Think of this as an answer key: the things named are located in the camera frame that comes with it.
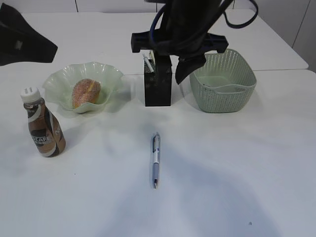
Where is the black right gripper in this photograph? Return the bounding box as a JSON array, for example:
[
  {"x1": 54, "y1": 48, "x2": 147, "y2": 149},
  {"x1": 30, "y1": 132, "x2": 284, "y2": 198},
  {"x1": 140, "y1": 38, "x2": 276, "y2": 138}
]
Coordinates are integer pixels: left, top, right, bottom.
[{"x1": 131, "y1": 25, "x2": 229, "y2": 84}]

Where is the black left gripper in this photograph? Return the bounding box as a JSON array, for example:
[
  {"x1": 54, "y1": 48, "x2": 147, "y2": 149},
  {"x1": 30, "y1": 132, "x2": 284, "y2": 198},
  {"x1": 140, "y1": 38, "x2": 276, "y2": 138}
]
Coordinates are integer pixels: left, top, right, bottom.
[{"x1": 0, "y1": 3, "x2": 58, "y2": 66}]

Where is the cream barrel pen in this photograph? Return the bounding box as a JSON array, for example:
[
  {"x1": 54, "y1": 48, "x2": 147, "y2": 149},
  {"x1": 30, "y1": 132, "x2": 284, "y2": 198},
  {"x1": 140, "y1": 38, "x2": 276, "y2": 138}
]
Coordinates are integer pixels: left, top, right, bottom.
[{"x1": 149, "y1": 50, "x2": 156, "y2": 64}]

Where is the white blue pen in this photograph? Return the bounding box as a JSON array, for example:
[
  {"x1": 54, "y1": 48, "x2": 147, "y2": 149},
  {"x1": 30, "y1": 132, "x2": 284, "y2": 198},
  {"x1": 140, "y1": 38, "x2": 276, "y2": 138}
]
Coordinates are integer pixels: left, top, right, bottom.
[{"x1": 142, "y1": 53, "x2": 154, "y2": 73}]

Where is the grey grip silver pen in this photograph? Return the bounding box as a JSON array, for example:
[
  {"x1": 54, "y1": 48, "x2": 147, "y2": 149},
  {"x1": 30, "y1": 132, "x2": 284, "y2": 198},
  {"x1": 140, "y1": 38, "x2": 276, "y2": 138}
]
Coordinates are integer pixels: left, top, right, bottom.
[{"x1": 152, "y1": 133, "x2": 161, "y2": 189}]

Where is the sugared bread bun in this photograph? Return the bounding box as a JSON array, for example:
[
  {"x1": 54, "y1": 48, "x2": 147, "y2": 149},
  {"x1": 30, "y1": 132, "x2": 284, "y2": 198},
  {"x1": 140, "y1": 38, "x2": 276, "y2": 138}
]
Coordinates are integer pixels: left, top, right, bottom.
[{"x1": 72, "y1": 79, "x2": 101, "y2": 109}]

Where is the brown coffee bottle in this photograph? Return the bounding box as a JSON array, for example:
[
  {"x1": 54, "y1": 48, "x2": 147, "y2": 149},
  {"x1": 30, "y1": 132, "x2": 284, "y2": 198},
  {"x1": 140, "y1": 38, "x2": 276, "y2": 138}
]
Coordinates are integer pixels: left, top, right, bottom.
[{"x1": 21, "y1": 86, "x2": 66, "y2": 158}]

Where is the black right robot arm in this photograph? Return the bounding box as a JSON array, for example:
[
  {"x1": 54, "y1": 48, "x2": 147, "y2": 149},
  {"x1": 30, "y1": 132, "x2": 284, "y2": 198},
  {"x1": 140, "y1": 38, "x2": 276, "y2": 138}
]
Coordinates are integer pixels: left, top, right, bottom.
[{"x1": 131, "y1": 0, "x2": 231, "y2": 84}]

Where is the black mesh pen holder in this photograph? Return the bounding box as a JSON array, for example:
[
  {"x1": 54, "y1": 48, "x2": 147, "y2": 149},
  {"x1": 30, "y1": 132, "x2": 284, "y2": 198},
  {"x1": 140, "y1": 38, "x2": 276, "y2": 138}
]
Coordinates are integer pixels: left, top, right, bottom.
[{"x1": 144, "y1": 60, "x2": 172, "y2": 107}]

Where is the green woven plastic basket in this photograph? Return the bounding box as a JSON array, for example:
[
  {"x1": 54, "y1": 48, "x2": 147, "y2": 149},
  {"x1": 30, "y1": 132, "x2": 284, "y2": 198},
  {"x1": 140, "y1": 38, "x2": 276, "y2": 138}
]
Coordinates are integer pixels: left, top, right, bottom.
[{"x1": 190, "y1": 48, "x2": 257, "y2": 113}]

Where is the green wavy glass plate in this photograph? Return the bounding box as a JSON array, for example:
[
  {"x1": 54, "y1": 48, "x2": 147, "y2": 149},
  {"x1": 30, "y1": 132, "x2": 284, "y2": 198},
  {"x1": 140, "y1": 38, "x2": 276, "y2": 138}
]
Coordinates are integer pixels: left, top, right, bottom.
[{"x1": 43, "y1": 62, "x2": 123, "y2": 114}]

